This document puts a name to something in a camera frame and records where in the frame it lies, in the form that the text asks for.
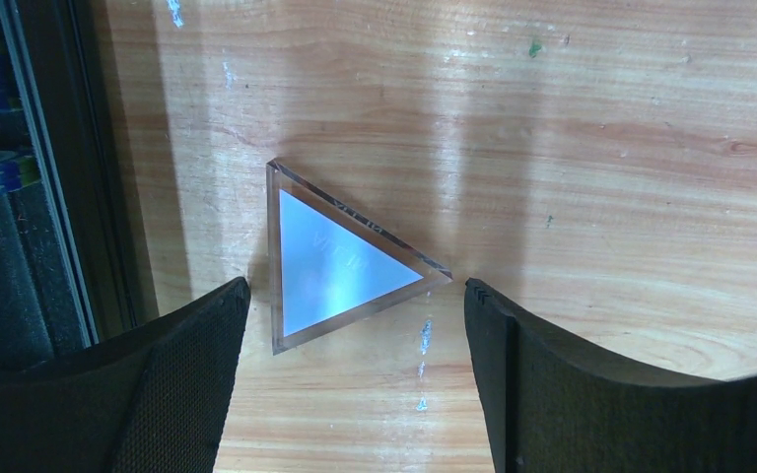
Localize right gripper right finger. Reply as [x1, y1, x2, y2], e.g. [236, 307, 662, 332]
[464, 279, 757, 472]

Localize clear triangle marker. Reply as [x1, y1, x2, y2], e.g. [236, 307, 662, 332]
[266, 159, 452, 355]

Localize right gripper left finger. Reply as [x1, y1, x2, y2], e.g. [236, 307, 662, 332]
[0, 277, 251, 472]

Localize black aluminium poker case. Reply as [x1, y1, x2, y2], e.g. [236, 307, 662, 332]
[0, 1, 154, 372]

